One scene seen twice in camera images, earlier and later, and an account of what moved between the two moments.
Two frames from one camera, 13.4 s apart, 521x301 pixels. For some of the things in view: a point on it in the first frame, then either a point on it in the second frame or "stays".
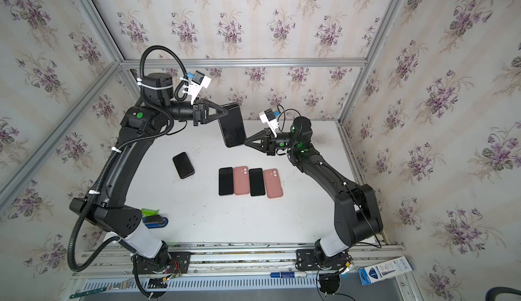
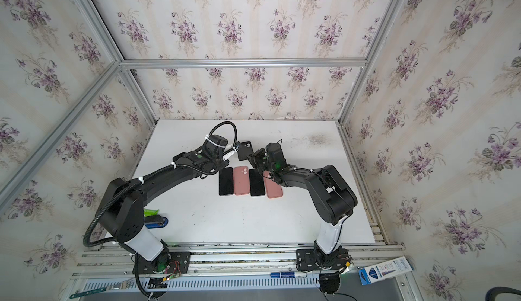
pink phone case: (273, 184) stays
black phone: (226, 181) stays
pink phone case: (241, 180) stays
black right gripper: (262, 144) to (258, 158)
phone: (256, 182) stays
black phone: (232, 127) to (245, 149)
